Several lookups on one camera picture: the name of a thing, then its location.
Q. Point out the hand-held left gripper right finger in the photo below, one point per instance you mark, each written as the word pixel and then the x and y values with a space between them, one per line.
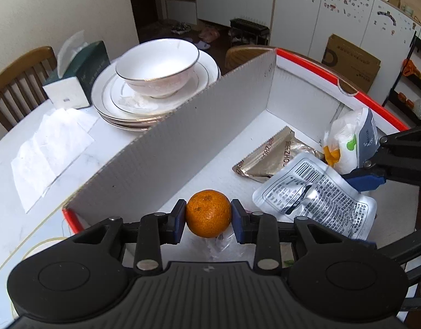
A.
pixel 237 221

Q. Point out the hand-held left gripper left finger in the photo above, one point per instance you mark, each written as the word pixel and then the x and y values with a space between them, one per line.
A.
pixel 180 221

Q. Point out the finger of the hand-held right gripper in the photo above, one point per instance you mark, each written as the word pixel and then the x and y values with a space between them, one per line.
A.
pixel 364 182
pixel 402 248

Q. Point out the orange tangerine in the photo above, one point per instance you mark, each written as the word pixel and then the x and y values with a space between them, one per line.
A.
pixel 208 212

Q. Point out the grey white snack bag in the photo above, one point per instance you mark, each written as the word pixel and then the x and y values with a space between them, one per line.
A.
pixel 344 137

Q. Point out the silver foil pouch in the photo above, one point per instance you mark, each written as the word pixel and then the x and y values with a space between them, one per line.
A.
pixel 313 195

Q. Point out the red cardboard box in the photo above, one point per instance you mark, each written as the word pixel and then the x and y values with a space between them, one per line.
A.
pixel 162 164

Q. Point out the gold foil packet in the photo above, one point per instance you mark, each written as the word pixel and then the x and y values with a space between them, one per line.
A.
pixel 275 157

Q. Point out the marble patterned desktop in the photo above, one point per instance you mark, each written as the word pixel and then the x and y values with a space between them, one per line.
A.
pixel 25 233

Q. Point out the large white plate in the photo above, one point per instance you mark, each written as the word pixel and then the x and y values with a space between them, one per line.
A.
pixel 135 126
pixel 102 96

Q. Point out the black metal shelf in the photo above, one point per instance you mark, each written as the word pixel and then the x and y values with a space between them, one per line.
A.
pixel 419 83

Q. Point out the flat brown cardboard box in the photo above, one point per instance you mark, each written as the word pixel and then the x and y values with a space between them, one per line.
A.
pixel 351 61

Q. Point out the orange toy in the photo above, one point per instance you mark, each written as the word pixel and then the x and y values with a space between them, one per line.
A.
pixel 410 67

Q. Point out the small white plate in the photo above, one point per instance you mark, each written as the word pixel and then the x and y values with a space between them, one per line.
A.
pixel 128 104

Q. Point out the white gold-rimmed bowl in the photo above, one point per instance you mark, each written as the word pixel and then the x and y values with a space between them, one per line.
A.
pixel 155 75

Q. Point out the white paper napkin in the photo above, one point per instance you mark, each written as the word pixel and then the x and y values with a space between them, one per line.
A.
pixel 49 150

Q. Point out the wooden chair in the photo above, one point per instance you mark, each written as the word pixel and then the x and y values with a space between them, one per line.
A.
pixel 241 58
pixel 18 85

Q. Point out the green white tissue box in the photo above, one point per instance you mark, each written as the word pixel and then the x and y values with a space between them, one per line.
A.
pixel 90 72

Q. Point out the pale slipper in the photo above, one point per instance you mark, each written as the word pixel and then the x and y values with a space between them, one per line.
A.
pixel 202 45

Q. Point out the pink slipper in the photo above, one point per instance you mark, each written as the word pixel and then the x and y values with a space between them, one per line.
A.
pixel 209 34

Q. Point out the black ribbed rack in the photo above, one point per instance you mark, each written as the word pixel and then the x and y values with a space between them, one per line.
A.
pixel 248 29

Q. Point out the dark sneaker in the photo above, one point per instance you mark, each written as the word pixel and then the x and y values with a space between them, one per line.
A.
pixel 180 28

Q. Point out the white wall cabinet unit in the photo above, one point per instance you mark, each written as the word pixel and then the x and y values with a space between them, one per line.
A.
pixel 299 7

